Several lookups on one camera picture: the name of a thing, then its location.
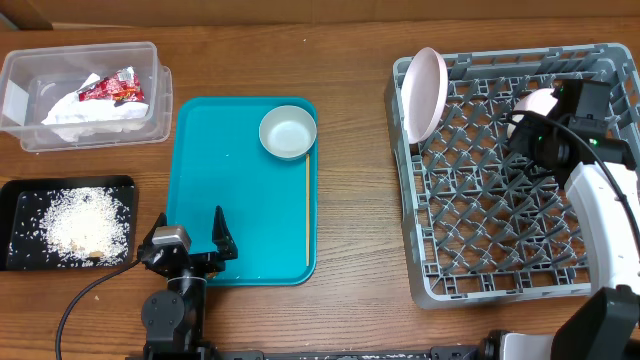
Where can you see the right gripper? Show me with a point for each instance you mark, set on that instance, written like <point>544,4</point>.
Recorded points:
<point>519,137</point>

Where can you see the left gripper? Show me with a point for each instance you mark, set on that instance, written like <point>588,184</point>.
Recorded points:
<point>214,262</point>

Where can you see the small white plate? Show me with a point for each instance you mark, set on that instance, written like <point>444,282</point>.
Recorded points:
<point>540,101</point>

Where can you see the rice food scraps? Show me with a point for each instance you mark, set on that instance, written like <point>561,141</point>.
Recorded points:
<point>71,228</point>

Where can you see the grey bowl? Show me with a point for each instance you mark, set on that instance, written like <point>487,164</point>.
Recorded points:
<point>288,132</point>

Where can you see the wooden chopstick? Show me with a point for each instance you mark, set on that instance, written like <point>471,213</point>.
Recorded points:
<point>307,211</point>

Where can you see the large white plate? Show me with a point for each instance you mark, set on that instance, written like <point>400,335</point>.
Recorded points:
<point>423,94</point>

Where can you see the red snack wrapper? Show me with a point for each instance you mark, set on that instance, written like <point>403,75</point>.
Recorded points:
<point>122,86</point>

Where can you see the white napkin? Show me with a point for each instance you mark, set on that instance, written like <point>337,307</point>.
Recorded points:
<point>95,116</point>

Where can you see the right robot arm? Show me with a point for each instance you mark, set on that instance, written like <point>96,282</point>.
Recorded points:
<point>604,197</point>

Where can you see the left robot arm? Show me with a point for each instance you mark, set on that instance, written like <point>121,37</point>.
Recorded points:
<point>174,317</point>

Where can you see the grey dishwasher rack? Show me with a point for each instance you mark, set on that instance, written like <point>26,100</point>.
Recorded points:
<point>481,223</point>

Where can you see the teal serving tray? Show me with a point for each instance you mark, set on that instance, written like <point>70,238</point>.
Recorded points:
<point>218,160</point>

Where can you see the black plastic tray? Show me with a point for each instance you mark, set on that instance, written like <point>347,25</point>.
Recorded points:
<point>12,189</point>

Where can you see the clear plastic bin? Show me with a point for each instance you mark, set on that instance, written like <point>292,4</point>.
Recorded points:
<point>33,80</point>

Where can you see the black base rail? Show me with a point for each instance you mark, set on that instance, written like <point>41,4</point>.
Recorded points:
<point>458,352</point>

